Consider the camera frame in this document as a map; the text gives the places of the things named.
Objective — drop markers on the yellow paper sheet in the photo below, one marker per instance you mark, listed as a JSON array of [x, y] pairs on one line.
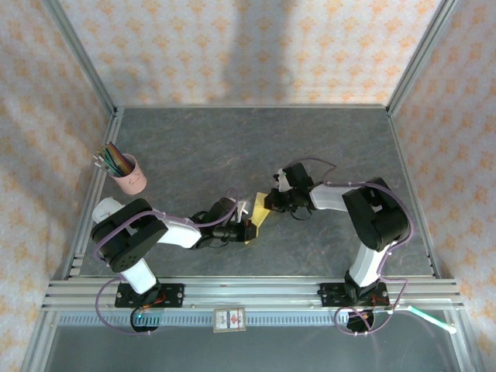
[[261, 215]]

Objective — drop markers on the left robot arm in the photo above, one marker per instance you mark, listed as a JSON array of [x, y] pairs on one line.
[[178, 232]]

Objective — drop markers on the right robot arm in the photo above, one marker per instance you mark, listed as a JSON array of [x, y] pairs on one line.
[[329, 197]]

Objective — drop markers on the small framed label card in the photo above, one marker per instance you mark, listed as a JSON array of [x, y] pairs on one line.
[[229, 319]]

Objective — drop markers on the pink cup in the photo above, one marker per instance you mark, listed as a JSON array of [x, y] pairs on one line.
[[131, 178]]

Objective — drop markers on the brown rolled stick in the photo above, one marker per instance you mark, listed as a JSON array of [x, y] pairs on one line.
[[125, 164]]

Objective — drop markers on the green rolled stick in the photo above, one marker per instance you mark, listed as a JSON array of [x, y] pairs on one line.
[[110, 162]]

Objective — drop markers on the pink rolled stick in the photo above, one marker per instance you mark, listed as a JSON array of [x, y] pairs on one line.
[[116, 153]]

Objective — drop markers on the white rolled stick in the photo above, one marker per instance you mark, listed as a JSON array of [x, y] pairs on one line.
[[100, 164]]

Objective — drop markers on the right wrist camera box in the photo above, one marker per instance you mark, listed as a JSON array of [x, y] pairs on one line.
[[280, 182]]

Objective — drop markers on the wide aluminium mounting rail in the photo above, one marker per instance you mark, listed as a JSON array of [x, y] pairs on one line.
[[252, 292]]

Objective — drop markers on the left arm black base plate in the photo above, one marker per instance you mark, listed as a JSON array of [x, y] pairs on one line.
[[174, 295]]

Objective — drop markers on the thin aluminium table rail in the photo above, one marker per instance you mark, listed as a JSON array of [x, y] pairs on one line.
[[252, 106]]

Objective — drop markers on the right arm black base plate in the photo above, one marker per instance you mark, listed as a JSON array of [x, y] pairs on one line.
[[329, 294]]

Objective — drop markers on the long aluminium side rail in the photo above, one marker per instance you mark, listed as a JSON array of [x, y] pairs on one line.
[[91, 193], [414, 186]]

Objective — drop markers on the aluminium frame post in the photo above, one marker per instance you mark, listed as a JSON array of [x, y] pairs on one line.
[[422, 58], [81, 58]]

